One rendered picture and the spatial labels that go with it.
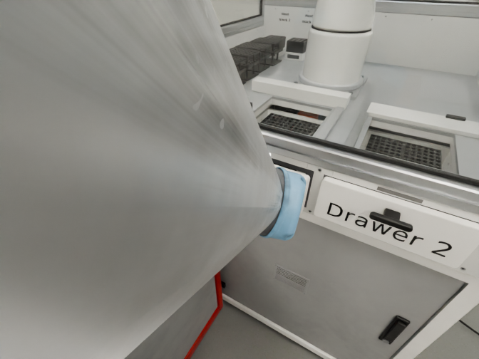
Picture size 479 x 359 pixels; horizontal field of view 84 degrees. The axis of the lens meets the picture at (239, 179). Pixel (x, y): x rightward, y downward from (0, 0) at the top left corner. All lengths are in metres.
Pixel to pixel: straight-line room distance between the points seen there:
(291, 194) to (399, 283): 0.59
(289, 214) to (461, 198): 0.40
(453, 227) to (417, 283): 0.22
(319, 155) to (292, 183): 0.32
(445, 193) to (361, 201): 0.14
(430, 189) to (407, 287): 0.31
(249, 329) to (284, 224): 1.14
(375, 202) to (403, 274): 0.24
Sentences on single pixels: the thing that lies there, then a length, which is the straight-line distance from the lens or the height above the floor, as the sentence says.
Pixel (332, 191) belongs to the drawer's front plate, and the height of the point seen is 0.91.
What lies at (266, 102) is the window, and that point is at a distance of 0.60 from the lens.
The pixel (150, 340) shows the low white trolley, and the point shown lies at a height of 0.49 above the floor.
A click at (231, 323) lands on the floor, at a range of 1.39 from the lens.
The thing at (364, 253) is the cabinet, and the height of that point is 0.72.
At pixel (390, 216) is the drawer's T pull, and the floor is 0.91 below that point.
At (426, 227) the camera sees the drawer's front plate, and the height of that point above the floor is 0.90.
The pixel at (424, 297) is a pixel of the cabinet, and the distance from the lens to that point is 0.83.
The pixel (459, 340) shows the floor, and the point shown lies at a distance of 1.67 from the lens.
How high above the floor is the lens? 1.28
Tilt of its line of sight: 39 degrees down
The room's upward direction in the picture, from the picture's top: straight up
